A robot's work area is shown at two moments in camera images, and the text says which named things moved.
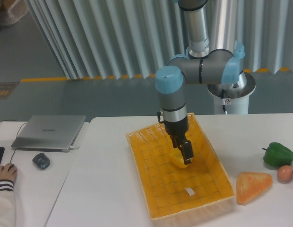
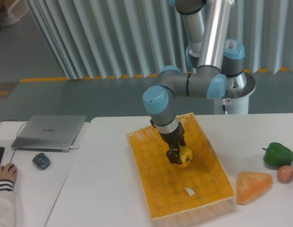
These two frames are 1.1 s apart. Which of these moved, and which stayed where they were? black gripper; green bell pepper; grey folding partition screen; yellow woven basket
Moved: black gripper
Stayed: green bell pepper; yellow woven basket; grey folding partition screen
